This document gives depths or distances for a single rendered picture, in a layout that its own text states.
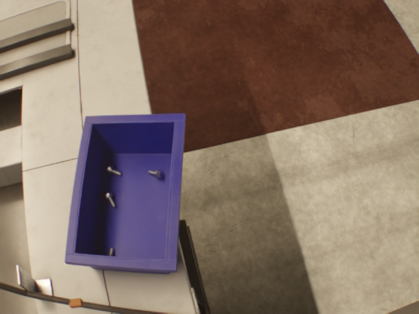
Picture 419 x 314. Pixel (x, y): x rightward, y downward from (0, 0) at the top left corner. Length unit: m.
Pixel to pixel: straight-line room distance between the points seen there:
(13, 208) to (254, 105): 1.18
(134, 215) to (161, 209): 0.04
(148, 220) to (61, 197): 0.15
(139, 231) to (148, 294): 0.10
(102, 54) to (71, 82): 0.08
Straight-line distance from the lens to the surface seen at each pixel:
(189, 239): 1.22
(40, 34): 1.06
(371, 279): 1.66
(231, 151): 1.81
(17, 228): 0.92
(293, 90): 1.96
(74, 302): 0.72
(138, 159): 0.83
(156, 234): 0.77
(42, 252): 0.81
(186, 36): 2.14
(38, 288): 0.78
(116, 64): 0.96
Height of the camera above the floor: 1.54
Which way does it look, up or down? 59 degrees down
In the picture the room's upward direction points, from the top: 5 degrees counter-clockwise
